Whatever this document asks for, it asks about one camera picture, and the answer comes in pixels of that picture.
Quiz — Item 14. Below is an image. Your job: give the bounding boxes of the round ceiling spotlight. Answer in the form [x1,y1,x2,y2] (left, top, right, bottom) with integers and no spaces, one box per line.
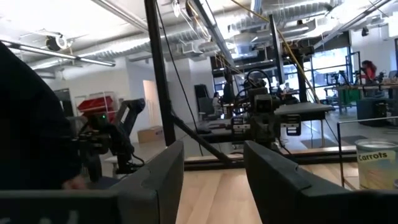
[45,34,68,52]

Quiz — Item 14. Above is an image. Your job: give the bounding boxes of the green storage bins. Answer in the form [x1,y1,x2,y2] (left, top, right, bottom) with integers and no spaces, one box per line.
[338,88,362,107]

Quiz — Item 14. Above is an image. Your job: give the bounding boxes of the pale blue carrots can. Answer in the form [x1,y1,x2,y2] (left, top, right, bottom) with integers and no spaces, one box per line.
[354,138,398,190]

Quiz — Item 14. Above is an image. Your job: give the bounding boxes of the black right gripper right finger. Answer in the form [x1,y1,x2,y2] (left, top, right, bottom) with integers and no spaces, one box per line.
[243,140,398,224]

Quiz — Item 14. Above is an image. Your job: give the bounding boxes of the silver ventilation duct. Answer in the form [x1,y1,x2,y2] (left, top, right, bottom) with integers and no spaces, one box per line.
[29,0,343,71]

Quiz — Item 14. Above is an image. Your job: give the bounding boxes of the person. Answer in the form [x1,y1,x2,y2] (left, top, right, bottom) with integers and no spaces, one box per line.
[0,42,86,191]
[359,59,378,85]
[211,91,223,116]

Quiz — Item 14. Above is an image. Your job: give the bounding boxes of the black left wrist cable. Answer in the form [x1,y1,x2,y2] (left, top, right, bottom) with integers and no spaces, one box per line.
[244,68,274,94]

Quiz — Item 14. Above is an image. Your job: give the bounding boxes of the overhead led light bar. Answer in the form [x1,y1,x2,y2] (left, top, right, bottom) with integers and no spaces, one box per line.
[186,0,237,68]

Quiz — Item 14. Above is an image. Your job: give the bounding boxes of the red storage bins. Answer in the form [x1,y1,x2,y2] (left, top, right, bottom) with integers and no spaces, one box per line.
[76,95,118,124]

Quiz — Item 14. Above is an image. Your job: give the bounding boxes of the black aluminium rig frame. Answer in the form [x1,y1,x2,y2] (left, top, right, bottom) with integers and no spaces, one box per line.
[144,0,358,171]

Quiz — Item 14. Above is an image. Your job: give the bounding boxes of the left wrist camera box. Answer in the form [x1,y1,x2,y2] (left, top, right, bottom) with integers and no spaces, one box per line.
[254,93,274,114]

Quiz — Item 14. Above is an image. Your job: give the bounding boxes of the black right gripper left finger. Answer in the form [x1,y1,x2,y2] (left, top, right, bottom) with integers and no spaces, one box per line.
[0,139,185,224]

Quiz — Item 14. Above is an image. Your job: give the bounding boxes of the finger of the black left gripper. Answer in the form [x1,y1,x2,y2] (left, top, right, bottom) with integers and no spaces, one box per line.
[281,114,302,137]
[231,116,249,135]

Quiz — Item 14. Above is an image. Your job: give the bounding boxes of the dark cabinet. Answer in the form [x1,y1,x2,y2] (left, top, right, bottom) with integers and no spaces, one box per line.
[356,98,398,128]

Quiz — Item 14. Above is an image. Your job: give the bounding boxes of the cardboard box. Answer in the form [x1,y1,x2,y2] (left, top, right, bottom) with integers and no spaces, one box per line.
[137,125,164,144]

